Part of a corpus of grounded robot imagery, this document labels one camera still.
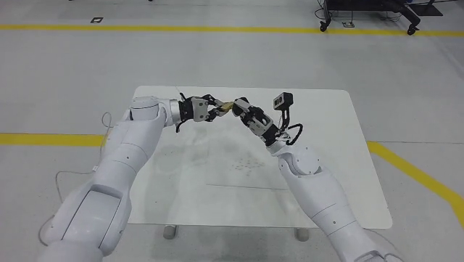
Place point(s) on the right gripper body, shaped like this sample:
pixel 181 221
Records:
pixel 266 126

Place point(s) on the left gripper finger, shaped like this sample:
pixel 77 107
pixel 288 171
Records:
pixel 214 100
pixel 215 114

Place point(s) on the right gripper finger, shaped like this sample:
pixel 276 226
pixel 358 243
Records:
pixel 242 115
pixel 246 104

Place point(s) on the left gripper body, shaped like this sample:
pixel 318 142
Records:
pixel 198 109

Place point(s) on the brass padlock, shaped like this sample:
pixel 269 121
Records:
pixel 227 106

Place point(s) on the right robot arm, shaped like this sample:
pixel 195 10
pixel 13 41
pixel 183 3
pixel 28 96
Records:
pixel 322 196

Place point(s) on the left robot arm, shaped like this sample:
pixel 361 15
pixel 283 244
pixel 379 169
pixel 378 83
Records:
pixel 108 189

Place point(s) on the grey table leg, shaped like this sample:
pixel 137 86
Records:
pixel 302 234
pixel 170 232

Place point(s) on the dark floor socket plate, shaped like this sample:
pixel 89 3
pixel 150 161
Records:
pixel 96 20

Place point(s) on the black wheeled rack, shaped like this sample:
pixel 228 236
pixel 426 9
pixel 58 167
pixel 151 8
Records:
pixel 377 0

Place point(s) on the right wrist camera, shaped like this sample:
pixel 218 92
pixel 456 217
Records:
pixel 282 101

